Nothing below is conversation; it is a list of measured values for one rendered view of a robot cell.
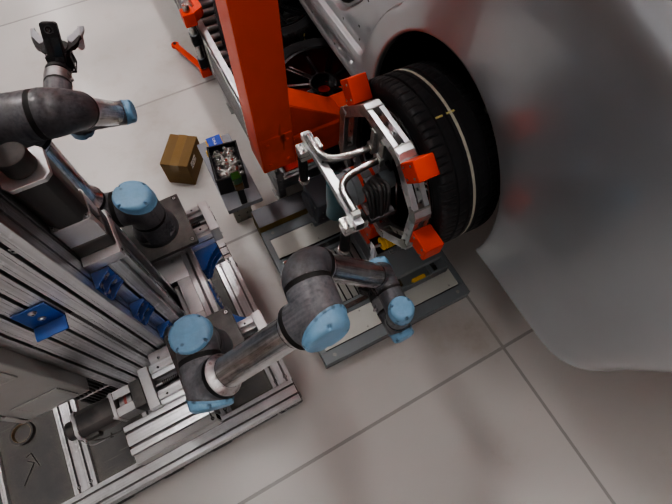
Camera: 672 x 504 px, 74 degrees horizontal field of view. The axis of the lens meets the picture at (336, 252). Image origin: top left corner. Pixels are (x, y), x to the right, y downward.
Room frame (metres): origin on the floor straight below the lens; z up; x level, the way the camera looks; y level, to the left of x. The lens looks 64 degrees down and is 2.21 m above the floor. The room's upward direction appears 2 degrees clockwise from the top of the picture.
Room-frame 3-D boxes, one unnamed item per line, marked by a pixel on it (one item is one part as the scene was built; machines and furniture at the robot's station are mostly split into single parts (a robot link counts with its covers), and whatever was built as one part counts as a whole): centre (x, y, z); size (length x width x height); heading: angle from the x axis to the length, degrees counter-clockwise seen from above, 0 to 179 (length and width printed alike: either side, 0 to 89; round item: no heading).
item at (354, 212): (0.83, -0.09, 1.03); 0.19 x 0.18 x 0.11; 119
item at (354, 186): (0.94, -0.09, 0.85); 0.21 x 0.14 x 0.14; 119
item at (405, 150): (0.97, -0.15, 0.85); 0.54 x 0.07 x 0.54; 29
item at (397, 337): (0.41, -0.20, 0.86); 0.11 x 0.08 x 0.09; 29
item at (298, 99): (1.47, 0.01, 0.69); 0.52 x 0.17 x 0.35; 119
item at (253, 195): (1.26, 0.53, 0.44); 0.43 x 0.17 x 0.03; 29
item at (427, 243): (0.70, -0.31, 0.85); 0.09 x 0.08 x 0.07; 29
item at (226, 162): (1.23, 0.52, 0.51); 0.20 x 0.14 x 0.13; 20
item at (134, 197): (0.73, 0.64, 0.98); 0.13 x 0.12 x 0.14; 106
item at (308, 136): (1.00, 0.00, 1.03); 0.19 x 0.18 x 0.11; 119
